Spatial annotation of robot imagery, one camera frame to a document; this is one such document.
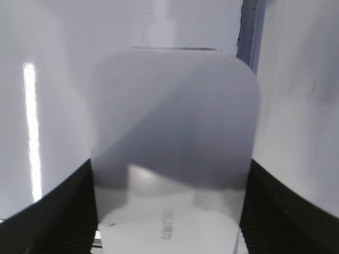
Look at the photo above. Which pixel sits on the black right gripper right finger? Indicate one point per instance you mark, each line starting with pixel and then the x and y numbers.
pixel 275 219

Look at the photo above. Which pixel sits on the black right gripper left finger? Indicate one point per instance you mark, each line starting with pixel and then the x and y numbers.
pixel 63 221

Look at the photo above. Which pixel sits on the white rectangular board eraser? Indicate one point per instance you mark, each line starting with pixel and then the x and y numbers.
pixel 172 140

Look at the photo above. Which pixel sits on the white board with aluminium frame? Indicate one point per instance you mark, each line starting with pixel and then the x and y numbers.
pixel 49 50

